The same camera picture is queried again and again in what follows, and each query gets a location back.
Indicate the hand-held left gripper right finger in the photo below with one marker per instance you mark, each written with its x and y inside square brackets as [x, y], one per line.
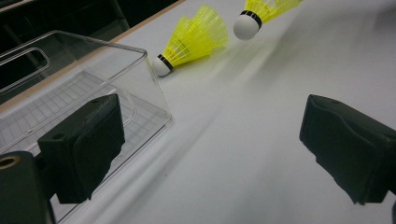
[351, 146]

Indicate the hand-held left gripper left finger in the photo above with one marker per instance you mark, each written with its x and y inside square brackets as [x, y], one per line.
[84, 149]

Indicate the clear plastic box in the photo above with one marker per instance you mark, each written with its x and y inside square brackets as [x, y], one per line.
[62, 84]

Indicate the yellow shuttlecock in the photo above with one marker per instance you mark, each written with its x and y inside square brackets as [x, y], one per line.
[196, 39]
[249, 25]

